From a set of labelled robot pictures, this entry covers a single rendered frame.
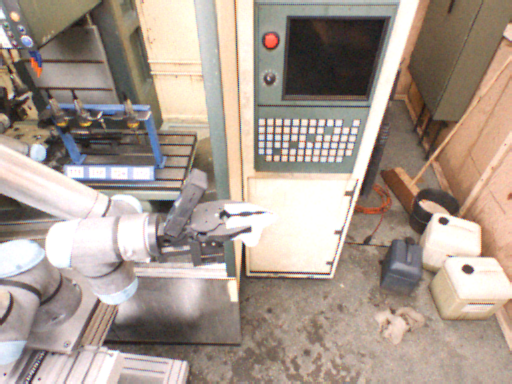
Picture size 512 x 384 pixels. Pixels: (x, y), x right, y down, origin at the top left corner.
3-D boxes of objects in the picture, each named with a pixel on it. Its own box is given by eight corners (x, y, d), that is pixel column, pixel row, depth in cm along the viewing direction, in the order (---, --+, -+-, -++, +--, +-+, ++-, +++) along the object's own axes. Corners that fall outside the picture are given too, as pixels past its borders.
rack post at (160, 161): (163, 169, 170) (149, 118, 149) (153, 168, 170) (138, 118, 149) (167, 157, 177) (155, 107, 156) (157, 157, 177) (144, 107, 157)
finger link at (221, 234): (249, 220, 55) (198, 226, 55) (249, 212, 54) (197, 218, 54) (253, 239, 52) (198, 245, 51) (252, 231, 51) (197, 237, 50)
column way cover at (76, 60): (122, 116, 208) (93, 28, 172) (48, 114, 209) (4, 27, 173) (124, 112, 211) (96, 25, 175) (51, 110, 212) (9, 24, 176)
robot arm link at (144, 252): (124, 206, 55) (113, 239, 48) (152, 203, 55) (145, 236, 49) (134, 238, 59) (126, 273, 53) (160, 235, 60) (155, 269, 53)
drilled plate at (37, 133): (48, 157, 170) (44, 150, 167) (-7, 156, 171) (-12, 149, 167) (68, 133, 187) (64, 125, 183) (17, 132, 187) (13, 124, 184)
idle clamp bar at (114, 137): (123, 146, 185) (120, 136, 180) (76, 147, 184) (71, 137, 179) (126, 141, 188) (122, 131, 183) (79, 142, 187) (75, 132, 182)
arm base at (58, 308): (64, 335, 82) (46, 317, 75) (8, 328, 84) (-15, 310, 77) (92, 282, 93) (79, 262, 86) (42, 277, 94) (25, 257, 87)
